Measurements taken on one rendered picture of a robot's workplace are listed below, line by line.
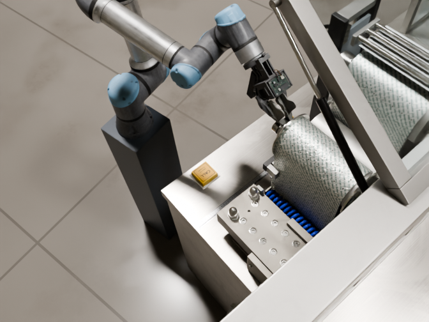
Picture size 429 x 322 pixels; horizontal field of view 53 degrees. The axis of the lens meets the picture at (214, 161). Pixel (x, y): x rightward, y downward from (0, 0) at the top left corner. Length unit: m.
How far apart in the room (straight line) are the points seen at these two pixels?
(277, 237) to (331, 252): 0.68
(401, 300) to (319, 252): 0.28
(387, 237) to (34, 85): 2.98
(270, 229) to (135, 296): 1.22
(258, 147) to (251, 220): 0.38
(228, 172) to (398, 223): 0.97
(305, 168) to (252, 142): 0.52
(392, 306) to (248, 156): 0.90
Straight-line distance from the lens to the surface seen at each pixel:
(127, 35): 1.27
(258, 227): 1.35
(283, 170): 1.28
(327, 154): 1.16
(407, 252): 0.94
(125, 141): 1.72
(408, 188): 0.72
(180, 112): 2.92
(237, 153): 1.63
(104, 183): 2.72
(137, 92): 1.58
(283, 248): 1.33
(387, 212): 0.71
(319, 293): 0.64
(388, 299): 0.89
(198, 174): 1.56
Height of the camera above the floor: 2.27
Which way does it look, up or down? 58 degrees down
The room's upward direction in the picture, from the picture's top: 6 degrees counter-clockwise
